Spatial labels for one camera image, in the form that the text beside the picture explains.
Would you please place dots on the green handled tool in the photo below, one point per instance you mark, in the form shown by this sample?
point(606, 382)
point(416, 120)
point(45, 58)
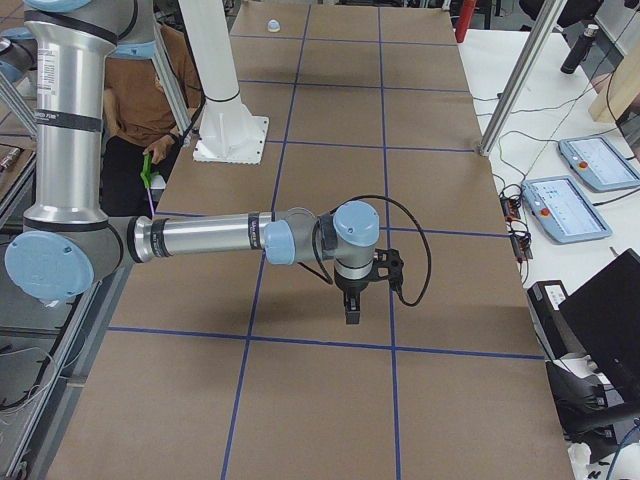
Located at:
point(146, 173)

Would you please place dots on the blue and cream bell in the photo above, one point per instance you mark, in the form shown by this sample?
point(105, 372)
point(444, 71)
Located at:
point(273, 26)

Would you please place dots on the black water bottle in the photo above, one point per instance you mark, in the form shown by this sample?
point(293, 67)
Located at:
point(580, 49)

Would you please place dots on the wooden board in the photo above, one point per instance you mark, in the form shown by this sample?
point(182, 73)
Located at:
point(621, 90)

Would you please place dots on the seated person brown shirt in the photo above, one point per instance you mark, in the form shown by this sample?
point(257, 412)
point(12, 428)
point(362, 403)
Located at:
point(140, 122)

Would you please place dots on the far teach pendant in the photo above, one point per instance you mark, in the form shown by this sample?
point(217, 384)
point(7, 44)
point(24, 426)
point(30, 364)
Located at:
point(598, 163)

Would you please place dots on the red cylinder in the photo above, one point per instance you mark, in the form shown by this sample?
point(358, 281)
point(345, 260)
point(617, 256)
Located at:
point(466, 13)

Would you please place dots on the teach pendant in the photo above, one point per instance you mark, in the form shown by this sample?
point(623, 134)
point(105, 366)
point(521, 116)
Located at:
point(598, 163)
point(565, 213)

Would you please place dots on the aluminium frame post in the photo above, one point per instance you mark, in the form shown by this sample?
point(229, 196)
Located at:
point(537, 38)

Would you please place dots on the black box with label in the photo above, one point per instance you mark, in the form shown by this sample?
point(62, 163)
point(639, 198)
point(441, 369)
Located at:
point(555, 335)

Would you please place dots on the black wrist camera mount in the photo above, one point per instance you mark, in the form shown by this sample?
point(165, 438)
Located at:
point(388, 266)

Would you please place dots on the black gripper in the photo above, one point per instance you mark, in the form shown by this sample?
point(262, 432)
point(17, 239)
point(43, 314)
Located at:
point(349, 288)

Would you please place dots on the black laptop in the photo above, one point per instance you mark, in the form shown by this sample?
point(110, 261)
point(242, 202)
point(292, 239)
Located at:
point(604, 315)

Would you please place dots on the near teach pendant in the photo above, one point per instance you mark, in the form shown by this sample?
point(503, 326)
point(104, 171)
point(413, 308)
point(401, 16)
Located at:
point(565, 213)

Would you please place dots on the white pedestal column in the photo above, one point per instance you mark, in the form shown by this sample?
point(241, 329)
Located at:
point(228, 132)

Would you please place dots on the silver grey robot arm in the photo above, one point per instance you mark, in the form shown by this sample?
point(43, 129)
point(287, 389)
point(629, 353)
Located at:
point(69, 243)

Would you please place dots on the small orange circuit board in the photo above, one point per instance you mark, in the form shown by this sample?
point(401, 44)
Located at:
point(511, 208)

